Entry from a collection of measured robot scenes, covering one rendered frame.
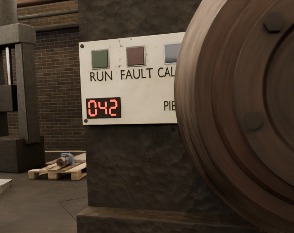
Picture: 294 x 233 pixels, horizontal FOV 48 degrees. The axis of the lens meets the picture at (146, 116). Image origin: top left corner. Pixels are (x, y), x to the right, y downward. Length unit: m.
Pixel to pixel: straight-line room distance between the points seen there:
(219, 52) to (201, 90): 0.06
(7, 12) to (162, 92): 5.61
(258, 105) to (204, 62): 0.12
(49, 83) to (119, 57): 7.21
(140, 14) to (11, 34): 5.26
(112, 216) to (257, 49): 0.45
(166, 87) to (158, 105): 0.04
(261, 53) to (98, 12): 0.43
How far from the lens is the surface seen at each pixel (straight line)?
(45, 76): 7.96
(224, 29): 0.52
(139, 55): 0.69
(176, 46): 0.67
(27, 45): 5.92
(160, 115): 0.68
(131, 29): 0.73
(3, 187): 4.74
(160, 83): 0.68
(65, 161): 5.08
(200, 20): 0.54
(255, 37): 0.45
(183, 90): 0.53
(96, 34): 0.76
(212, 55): 0.51
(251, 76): 0.44
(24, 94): 5.76
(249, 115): 0.43
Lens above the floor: 1.11
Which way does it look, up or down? 3 degrees down
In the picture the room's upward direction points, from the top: 2 degrees counter-clockwise
